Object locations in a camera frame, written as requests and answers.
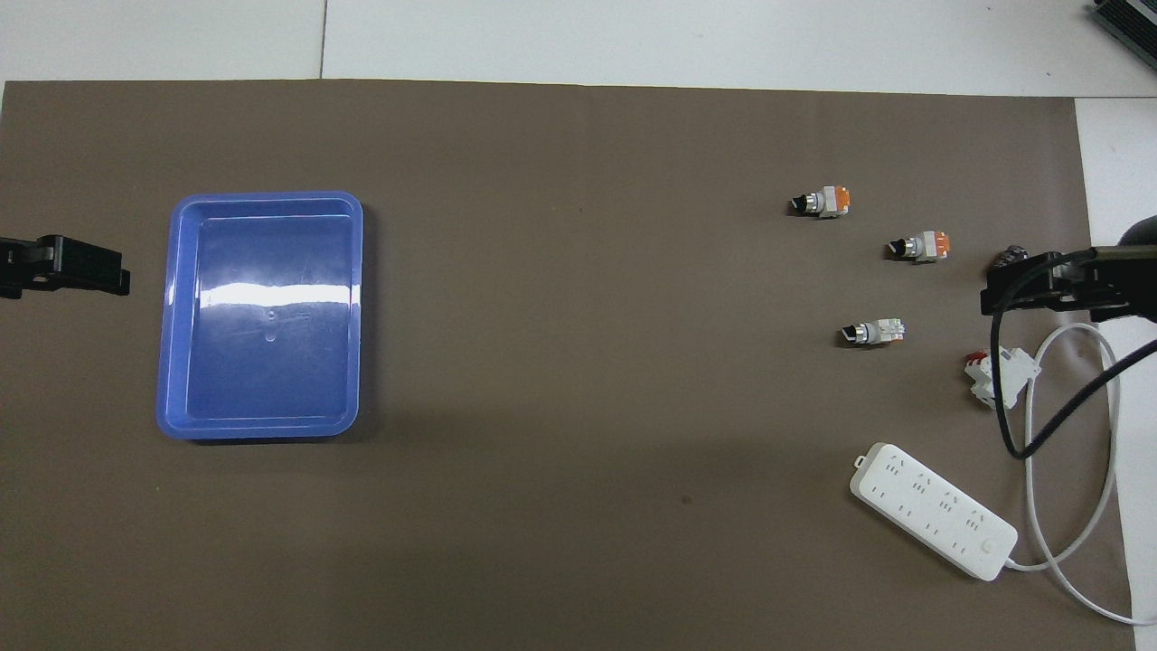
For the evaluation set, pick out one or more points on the white power strip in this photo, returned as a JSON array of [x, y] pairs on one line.
[[931, 506]]

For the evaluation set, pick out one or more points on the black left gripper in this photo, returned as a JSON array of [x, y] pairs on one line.
[[18, 267]]

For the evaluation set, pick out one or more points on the small dark terminal block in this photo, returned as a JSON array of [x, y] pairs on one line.
[[1012, 254]]

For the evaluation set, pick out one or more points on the grey ribbed metal device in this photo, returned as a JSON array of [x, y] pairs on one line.
[[1134, 23]]

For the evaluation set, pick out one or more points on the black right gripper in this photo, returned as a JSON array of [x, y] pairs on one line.
[[1105, 303]]

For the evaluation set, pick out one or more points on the brown paper table mat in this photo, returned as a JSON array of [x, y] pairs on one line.
[[587, 362]]

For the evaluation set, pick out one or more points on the green selector switch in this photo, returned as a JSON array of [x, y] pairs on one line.
[[877, 332]]

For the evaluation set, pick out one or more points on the orange selector switch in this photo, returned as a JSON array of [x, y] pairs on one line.
[[924, 245], [827, 201]]

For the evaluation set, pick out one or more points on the white circuit breaker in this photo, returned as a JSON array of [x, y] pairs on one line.
[[1011, 371]]

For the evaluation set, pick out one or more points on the blue plastic tray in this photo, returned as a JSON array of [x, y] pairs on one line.
[[262, 362]]

